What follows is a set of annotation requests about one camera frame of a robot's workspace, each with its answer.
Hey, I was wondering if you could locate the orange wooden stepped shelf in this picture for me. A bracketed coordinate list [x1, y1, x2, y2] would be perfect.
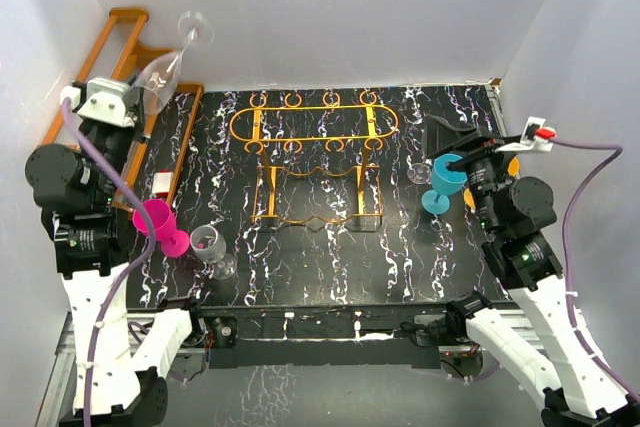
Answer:
[36, 7, 205, 223]

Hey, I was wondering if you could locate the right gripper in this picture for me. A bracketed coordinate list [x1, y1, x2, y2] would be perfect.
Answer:
[423, 114, 520, 232]

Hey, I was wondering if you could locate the clear champagne flute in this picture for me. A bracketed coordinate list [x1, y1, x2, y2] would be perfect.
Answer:
[407, 162, 431, 185]

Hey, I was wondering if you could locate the pink plastic wine glass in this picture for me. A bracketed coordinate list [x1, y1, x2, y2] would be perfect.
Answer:
[142, 199, 190, 258]

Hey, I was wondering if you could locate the orange plastic wine glass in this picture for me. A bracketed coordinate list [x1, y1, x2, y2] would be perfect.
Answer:
[463, 157, 520, 213]

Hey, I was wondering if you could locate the aluminium base frame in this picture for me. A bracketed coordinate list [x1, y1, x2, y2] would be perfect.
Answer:
[35, 311, 616, 427]

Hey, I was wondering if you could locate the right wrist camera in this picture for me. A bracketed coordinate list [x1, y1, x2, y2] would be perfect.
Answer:
[497, 116, 556, 154]

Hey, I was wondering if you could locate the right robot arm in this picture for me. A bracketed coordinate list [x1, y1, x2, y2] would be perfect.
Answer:
[422, 116, 639, 426]

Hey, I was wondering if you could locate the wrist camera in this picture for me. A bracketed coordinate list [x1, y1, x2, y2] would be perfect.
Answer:
[60, 77, 124, 128]
[497, 116, 556, 154]

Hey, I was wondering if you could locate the teal plastic wine glass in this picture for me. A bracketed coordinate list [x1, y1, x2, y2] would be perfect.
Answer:
[421, 153, 467, 215]

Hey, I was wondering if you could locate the red white small box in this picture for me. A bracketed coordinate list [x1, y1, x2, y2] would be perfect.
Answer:
[151, 171, 173, 198]

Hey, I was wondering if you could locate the clear large wine glass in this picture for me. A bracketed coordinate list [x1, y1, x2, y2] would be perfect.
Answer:
[132, 11, 214, 116]

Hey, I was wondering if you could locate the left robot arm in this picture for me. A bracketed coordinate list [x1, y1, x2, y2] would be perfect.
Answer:
[25, 83, 207, 426]

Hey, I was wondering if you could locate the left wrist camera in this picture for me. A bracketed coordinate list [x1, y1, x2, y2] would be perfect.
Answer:
[60, 77, 124, 128]

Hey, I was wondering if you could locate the gold metal wine glass rack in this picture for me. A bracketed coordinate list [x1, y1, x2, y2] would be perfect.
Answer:
[228, 91, 399, 226]

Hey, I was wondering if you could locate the clear short wine glass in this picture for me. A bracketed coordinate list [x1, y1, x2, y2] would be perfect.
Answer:
[190, 225, 237, 280]

